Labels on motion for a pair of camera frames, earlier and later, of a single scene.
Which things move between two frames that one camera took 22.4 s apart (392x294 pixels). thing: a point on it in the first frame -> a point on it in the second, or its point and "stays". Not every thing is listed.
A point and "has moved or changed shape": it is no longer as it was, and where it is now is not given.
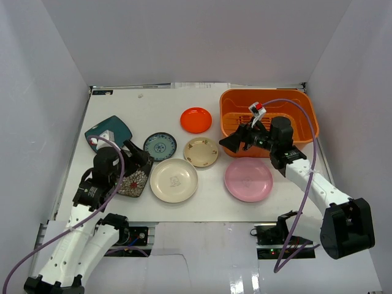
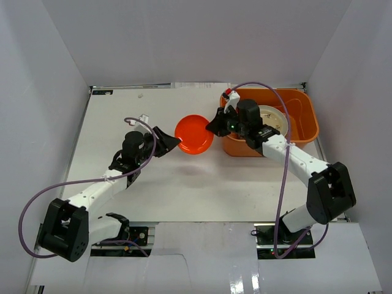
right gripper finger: x=233 y=140 -> x=220 y=117
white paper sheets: x=200 y=85 stays
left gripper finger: x=144 y=162 -> x=166 y=144
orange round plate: x=196 y=120 has moved or changed shape
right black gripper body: x=255 y=136 -> x=235 y=125
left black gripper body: x=138 y=157 -> x=156 y=141
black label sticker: x=102 y=92 stays
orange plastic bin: x=234 y=111 stays
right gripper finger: x=232 y=143 -> x=221 y=129
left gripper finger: x=137 y=154 -> x=164 y=138
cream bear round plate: x=174 y=180 -> x=274 y=117
